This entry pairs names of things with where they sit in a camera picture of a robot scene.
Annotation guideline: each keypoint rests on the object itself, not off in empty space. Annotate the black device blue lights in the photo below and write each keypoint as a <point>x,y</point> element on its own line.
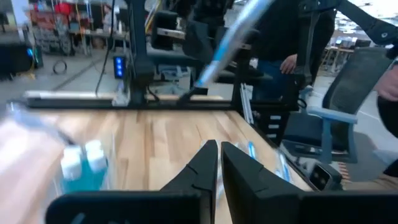
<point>119,67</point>

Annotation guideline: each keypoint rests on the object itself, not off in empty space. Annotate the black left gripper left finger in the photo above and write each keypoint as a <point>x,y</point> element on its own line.
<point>199,183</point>

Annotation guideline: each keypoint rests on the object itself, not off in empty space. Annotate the clear plastic bag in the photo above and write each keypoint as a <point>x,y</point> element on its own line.
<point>46,130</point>

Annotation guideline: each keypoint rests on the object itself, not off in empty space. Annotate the black computer case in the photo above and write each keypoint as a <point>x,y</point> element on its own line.
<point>18,59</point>

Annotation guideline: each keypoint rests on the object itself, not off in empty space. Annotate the shelf with red bins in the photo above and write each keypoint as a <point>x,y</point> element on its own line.
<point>62,18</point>

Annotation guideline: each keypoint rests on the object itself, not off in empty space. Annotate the black table-level camera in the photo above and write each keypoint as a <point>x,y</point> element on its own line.
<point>321,177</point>

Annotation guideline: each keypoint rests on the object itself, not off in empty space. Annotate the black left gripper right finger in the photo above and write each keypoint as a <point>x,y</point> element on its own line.
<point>248,193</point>

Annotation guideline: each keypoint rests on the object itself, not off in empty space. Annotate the black aluminium rig frame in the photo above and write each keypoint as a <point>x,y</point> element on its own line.
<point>140,46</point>

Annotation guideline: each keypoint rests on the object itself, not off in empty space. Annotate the person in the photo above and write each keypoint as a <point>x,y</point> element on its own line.
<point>280,31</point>
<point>109,18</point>
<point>388,84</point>

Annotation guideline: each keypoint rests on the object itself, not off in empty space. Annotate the white aluminium bar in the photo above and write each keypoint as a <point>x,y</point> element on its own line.
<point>247,105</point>

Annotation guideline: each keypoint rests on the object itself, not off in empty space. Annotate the black mesh office chair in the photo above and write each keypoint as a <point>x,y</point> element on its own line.
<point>351,84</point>

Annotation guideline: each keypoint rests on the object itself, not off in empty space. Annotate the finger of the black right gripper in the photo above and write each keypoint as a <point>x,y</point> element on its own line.
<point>199,43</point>

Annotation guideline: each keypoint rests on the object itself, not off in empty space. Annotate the blue white toothbrush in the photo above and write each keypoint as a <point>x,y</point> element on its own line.
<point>252,151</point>
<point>284,168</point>
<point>231,37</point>

